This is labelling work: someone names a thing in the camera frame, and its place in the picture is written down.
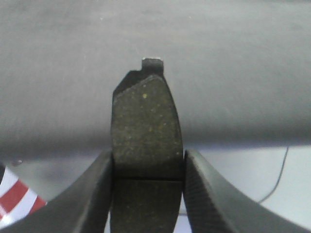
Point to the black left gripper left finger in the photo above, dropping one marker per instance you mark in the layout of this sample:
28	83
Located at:
82	208

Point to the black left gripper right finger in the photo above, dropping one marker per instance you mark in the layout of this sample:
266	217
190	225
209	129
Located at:
214	205

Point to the dark brake pad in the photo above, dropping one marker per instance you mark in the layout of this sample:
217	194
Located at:
147	153

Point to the red white traffic cone left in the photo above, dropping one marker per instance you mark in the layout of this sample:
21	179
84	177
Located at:
17	200

